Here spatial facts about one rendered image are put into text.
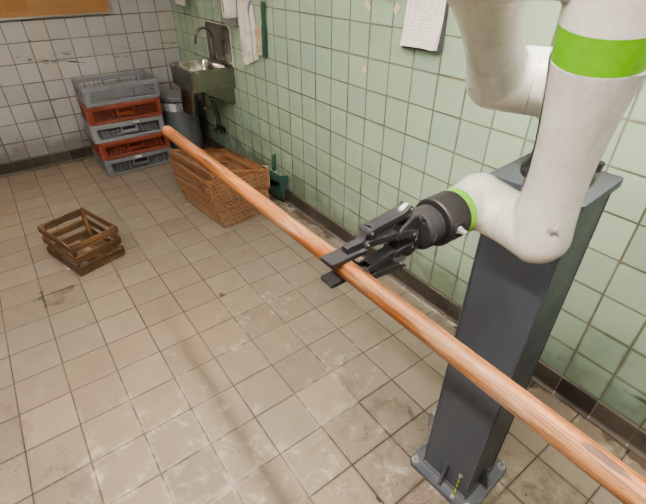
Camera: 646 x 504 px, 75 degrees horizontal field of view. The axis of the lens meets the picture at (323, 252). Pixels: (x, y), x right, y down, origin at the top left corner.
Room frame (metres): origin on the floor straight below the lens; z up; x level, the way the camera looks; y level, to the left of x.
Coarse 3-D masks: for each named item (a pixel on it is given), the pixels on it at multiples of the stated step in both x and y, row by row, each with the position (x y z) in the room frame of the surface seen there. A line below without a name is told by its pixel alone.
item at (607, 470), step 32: (256, 192) 0.76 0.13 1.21; (288, 224) 0.64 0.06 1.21; (320, 256) 0.56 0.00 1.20; (384, 288) 0.46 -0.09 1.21; (416, 320) 0.40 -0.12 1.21; (448, 352) 0.35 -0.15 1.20; (480, 384) 0.31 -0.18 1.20; (512, 384) 0.30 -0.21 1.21; (544, 416) 0.26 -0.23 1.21; (576, 448) 0.23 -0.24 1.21; (608, 480) 0.20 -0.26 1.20; (640, 480) 0.19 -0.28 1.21
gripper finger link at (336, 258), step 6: (330, 252) 0.54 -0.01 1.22; (336, 252) 0.54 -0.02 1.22; (342, 252) 0.54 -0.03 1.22; (354, 252) 0.54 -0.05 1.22; (360, 252) 0.54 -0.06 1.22; (366, 252) 0.55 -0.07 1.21; (324, 258) 0.52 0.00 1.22; (330, 258) 0.52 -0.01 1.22; (336, 258) 0.52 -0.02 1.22; (342, 258) 0.52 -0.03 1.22; (348, 258) 0.53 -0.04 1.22; (354, 258) 0.53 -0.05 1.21; (330, 264) 0.51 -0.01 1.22; (336, 264) 0.51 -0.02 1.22; (342, 264) 0.52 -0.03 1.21
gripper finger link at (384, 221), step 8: (408, 208) 0.61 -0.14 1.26; (384, 216) 0.59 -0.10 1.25; (392, 216) 0.59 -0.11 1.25; (400, 216) 0.59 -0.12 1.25; (368, 224) 0.57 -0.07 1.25; (376, 224) 0.57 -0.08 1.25; (384, 224) 0.57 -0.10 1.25; (392, 224) 0.58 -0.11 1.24; (368, 232) 0.56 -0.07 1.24; (376, 232) 0.56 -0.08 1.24
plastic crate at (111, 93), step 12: (132, 72) 4.02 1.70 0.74; (144, 72) 4.03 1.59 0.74; (108, 84) 3.89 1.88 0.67; (120, 84) 3.58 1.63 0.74; (132, 84) 3.64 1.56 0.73; (144, 84) 3.69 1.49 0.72; (156, 84) 3.75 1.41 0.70; (84, 96) 3.42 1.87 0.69; (96, 96) 3.72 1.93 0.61; (108, 96) 3.70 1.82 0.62; (120, 96) 3.70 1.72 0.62; (132, 96) 3.71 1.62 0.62; (144, 96) 3.68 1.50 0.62; (156, 96) 3.75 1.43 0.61
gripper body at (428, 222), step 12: (420, 216) 0.63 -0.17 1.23; (432, 216) 0.63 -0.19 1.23; (396, 228) 0.61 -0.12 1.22; (408, 228) 0.61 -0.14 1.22; (420, 228) 0.63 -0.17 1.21; (432, 228) 0.61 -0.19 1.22; (444, 228) 0.63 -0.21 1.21; (396, 240) 0.60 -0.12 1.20; (408, 240) 0.61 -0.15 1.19; (420, 240) 0.63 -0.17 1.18; (432, 240) 0.61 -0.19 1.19; (408, 252) 0.61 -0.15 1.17
